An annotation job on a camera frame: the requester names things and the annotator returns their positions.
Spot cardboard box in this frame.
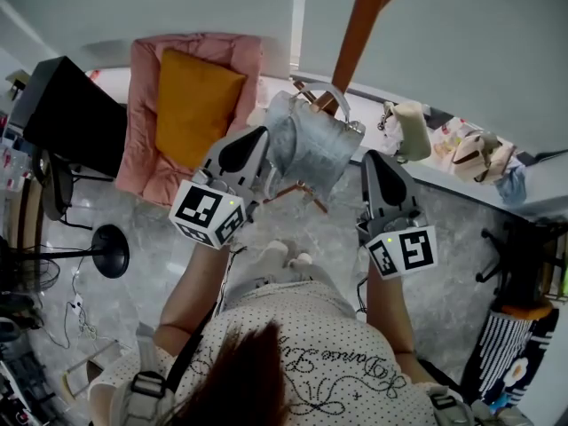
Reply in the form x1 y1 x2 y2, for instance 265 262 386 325
4 69 31 102

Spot beige bag on ledge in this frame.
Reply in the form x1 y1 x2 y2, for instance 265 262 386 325
377 100 432 164

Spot mustard yellow cushion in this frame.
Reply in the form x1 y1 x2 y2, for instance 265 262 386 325
154 49 248 170

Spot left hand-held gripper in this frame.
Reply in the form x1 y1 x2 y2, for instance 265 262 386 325
168 124 272 252

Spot black cabinet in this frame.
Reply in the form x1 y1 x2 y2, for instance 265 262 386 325
22 56 130 182

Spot person's dotted white shirt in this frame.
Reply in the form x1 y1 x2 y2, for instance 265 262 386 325
88 280 439 426

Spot person's legs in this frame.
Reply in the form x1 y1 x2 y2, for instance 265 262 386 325
224 237 356 320

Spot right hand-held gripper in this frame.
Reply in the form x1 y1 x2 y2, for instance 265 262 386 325
355 149 439 280

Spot silver grey handbag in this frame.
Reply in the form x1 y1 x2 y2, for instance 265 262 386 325
264 82 367 203

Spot black shoulder strap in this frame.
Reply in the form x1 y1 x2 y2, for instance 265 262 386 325
163 302 219 393

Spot white printed pouch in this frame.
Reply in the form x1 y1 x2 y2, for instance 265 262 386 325
432 126 463 158

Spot pink padded chair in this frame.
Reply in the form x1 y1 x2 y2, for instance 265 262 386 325
114 33 264 207

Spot person's left forearm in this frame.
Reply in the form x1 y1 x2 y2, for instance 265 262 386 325
153 241 237 349

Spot light blue cloth bag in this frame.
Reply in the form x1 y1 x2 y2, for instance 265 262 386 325
494 166 529 206

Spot grey harness strap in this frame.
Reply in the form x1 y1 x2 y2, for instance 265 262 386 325
117 321 178 426
427 386 475 426

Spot person's right forearm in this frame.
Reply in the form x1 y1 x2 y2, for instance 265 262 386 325
364 272 416 355

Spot black folding chair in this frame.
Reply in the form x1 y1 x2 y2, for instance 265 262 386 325
33 148 93 231

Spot black office chair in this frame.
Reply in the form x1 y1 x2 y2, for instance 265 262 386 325
475 224 568 311

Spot brown wooden coat rack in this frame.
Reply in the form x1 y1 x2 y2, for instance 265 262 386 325
261 0 410 215

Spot brown seat metal stool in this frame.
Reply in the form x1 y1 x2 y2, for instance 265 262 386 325
61 342 122 399

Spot black cable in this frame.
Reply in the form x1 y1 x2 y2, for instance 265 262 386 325
356 276 370 315

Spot orange cushion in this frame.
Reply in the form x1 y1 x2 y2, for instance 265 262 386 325
501 304 555 322

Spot black standing fan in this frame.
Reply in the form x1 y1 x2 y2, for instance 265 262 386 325
0 224 131 297

